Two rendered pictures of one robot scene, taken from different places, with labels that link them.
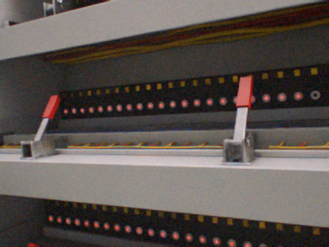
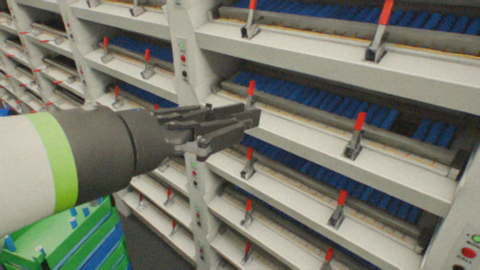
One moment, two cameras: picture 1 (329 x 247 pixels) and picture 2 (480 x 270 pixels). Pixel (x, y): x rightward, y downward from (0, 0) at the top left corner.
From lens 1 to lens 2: 0.43 m
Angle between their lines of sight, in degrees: 44
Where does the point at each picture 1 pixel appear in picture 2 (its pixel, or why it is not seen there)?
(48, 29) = (246, 48)
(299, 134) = (386, 138)
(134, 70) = not seen: hidden behind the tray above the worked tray
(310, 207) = (376, 183)
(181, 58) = not seen: hidden behind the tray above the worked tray
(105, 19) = (283, 58)
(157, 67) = not seen: hidden behind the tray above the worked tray
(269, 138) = (371, 135)
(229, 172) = (344, 162)
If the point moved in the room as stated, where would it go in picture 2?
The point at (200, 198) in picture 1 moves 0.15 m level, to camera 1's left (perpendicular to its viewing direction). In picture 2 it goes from (330, 165) to (259, 156)
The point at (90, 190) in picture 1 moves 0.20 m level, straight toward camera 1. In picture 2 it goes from (278, 143) to (291, 203)
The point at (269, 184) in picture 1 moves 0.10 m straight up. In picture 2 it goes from (361, 172) to (372, 127)
